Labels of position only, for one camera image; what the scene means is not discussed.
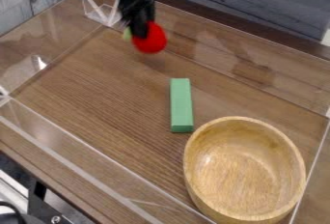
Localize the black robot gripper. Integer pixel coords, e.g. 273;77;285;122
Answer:
119;0;157;39

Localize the red plush strawberry toy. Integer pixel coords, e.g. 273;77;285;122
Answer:
123;21;168;54

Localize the green rectangular block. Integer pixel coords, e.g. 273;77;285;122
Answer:
170;78;194;133

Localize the wooden bowl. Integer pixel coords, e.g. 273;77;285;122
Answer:
184;116;308;224

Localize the clear acrylic corner bracket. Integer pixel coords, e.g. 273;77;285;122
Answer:
82;0;123;27

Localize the clear acrylic tray wall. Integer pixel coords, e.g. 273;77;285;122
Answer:
0;86;214;224

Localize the black table clamp mount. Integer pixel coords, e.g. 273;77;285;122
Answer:
27;181;74;224

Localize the black cable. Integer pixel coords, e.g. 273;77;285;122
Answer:
0;200;27;224

